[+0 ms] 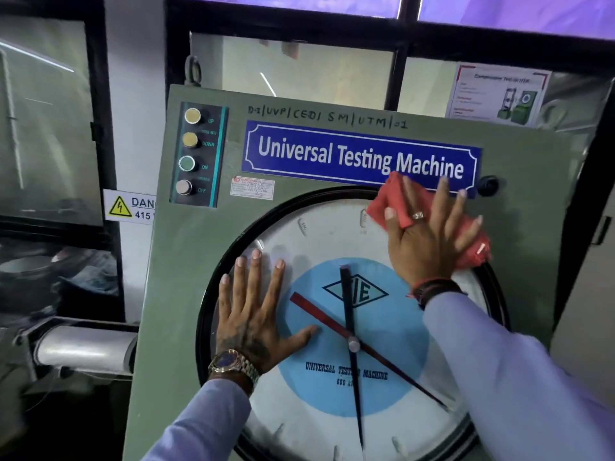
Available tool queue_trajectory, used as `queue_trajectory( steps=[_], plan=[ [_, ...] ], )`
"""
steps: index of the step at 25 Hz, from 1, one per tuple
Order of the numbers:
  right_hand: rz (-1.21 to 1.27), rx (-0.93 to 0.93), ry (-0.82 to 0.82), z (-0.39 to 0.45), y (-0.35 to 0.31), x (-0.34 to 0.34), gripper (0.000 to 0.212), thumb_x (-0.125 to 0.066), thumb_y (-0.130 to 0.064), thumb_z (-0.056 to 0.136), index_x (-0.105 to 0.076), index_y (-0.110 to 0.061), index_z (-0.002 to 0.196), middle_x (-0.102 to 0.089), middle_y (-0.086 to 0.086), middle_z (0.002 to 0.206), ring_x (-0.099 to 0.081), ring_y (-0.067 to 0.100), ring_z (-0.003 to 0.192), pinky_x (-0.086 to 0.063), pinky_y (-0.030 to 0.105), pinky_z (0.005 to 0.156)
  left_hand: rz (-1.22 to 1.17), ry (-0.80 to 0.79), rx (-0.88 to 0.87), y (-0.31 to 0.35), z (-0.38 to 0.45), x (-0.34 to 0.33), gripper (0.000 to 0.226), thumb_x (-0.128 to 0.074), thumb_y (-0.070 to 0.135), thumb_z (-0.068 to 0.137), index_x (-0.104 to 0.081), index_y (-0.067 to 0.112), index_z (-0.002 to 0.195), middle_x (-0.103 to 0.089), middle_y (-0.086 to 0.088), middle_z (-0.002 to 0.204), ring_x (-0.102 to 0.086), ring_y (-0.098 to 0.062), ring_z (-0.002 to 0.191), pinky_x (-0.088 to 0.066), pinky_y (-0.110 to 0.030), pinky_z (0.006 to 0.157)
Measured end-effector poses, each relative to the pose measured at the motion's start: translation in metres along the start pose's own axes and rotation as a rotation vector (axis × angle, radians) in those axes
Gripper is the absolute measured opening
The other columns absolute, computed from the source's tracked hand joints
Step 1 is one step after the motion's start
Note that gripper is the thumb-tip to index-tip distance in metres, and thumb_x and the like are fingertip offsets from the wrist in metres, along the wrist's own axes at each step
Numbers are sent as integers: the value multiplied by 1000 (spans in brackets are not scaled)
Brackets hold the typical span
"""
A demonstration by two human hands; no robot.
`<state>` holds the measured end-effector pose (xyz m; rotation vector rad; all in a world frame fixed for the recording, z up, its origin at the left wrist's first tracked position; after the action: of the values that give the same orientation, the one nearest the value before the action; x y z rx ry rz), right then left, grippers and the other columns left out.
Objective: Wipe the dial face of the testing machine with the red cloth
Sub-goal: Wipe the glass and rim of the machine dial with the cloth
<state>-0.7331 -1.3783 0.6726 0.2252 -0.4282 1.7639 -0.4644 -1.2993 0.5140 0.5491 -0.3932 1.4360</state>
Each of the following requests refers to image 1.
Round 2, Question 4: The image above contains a white instruction poster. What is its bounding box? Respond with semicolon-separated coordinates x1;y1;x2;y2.
445;62;552;128

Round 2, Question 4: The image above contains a white rating label sticker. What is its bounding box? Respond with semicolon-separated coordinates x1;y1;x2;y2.
230;176;275;201

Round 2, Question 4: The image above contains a black dial pointer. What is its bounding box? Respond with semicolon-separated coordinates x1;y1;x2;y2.
339;265;366;449

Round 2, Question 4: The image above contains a black door handle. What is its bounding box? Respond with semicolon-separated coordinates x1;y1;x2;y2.
591;215;612;247

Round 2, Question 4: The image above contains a silver metal cylinder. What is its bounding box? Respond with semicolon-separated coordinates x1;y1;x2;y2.
14;317;140;380

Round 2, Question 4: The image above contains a person's left hand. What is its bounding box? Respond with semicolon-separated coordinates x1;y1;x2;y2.
216;249;319;376

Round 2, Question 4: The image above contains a red dial pointer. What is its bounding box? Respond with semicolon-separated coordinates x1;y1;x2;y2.
289;292;449;410

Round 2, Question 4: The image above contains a person's left forearm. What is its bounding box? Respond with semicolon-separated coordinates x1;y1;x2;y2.
142;379;252;461

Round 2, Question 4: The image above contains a red cleaning cloth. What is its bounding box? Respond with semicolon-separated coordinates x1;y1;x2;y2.
366;171;493;270

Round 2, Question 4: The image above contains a black and red wristband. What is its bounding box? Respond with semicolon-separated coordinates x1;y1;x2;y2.
409;278;466;311

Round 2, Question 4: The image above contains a blue machine name plate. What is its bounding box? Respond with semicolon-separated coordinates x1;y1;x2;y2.
241;120;483;199

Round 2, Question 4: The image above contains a gold metal wristwatch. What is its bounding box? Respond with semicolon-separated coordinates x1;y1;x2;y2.
208;349;260;385

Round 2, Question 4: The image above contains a green testing machine cabinet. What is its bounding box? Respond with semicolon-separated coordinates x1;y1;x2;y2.
122;84;591;461

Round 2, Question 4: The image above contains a metal lifting eye bolt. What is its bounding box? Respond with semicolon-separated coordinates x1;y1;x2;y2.
184;55;202;87

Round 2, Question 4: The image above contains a person's right forearm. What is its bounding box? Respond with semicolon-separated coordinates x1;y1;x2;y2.
423;292;615;461

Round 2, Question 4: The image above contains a large round dial gauge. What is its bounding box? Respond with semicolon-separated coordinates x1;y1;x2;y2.
195;186;511;461

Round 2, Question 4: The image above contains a black window frame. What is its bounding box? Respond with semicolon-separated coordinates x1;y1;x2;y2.
0;0;615;327

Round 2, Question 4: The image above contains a yellow danger warning sign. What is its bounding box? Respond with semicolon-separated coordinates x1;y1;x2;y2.
103;189;157;225

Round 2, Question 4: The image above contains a person's right hand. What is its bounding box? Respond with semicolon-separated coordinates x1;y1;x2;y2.
384;176;484;290

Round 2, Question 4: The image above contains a black button control panel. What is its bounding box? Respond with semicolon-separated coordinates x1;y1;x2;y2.
169;101;229;209

